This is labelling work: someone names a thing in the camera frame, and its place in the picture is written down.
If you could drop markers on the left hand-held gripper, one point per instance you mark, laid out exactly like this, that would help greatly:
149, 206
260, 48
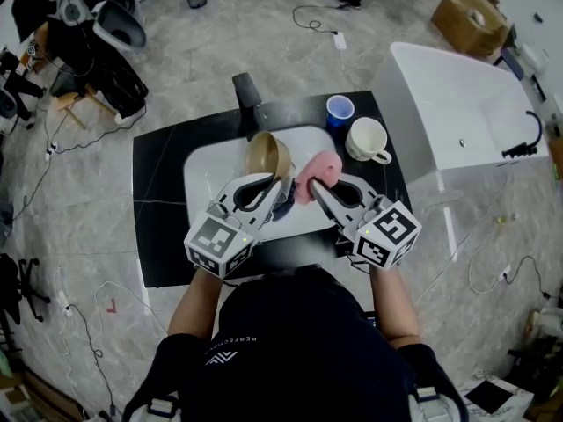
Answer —
218, 239

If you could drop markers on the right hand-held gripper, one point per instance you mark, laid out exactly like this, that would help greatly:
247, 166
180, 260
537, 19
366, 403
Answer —
387, 234

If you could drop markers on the pink cloth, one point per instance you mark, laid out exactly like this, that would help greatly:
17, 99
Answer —
323, 167

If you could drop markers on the brown bowl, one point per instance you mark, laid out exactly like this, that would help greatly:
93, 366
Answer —
267, 155

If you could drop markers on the person's right forearm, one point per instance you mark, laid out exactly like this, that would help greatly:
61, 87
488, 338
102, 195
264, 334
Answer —
396, 306

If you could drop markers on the person's left forearm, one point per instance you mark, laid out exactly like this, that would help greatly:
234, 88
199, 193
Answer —
195, 299

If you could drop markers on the white ceramic mug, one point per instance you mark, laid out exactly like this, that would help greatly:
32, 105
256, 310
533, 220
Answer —
365, 141

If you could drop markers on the white sink basin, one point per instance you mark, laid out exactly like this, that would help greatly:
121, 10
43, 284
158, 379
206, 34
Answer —
211, 178

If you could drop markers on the blue plastic cup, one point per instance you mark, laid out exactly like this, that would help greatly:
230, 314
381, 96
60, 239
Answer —
340, 109

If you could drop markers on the black sink faucet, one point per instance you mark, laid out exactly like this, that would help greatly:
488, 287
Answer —
246, 92

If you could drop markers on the person's dark shirt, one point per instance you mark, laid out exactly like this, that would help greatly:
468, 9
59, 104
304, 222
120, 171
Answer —
299, 350

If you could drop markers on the white power strip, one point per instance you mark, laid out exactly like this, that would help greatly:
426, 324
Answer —
64, 302
340, 41

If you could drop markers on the white bathtub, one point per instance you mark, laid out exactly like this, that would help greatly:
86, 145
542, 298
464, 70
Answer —
457, 104

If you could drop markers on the black bathtub faucet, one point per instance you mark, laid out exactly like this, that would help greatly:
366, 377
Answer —
521, 150

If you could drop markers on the black bag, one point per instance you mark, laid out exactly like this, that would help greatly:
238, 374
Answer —
105, 77

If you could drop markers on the brown cardboard box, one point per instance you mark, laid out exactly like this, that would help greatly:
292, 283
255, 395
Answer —
466, 24

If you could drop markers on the wooden stool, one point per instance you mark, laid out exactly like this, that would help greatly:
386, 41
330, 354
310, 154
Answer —
72, 101

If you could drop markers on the grey and white seat shell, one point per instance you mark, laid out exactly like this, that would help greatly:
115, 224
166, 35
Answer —
119, 26

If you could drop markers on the black office chair base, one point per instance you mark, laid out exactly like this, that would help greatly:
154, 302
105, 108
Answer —
31, 286

